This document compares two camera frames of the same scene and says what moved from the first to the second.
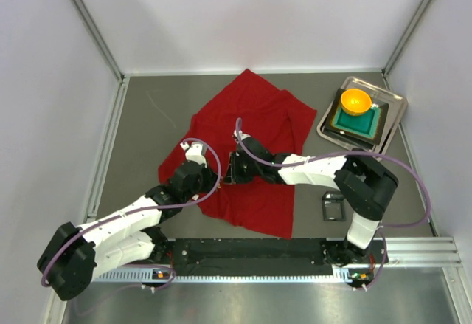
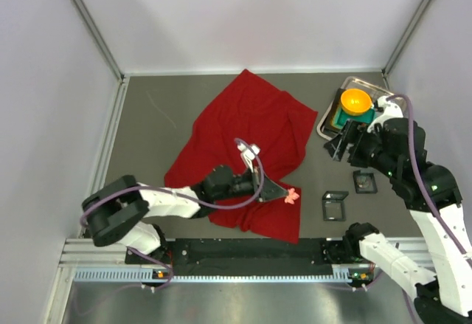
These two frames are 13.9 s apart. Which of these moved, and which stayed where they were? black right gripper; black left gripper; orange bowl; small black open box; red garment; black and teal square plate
Moved: black left gripper; black right gripper; red garment
Stayed: black and teal square plate; small black open box; orange bowl
